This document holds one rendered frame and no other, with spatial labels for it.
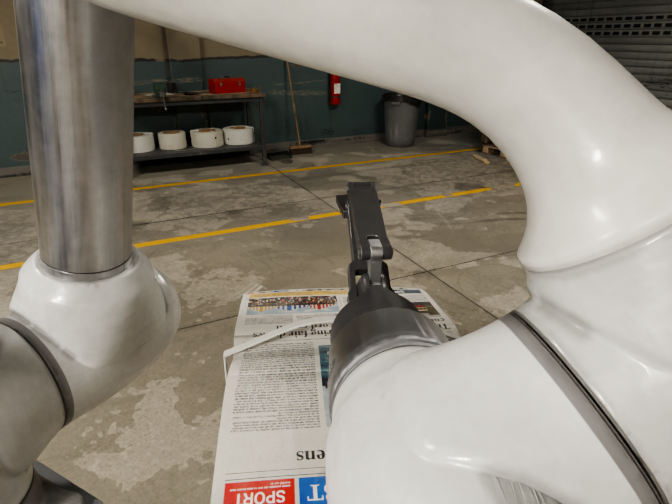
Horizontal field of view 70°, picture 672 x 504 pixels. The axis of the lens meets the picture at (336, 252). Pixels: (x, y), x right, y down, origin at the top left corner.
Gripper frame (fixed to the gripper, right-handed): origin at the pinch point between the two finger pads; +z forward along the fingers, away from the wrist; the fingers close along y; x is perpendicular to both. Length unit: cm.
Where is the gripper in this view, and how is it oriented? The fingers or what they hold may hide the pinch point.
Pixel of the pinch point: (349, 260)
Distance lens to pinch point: 53.6
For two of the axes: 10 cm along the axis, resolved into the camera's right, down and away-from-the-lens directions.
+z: -1.0, -3.3, 9.4
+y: -0.1, 9.4, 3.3
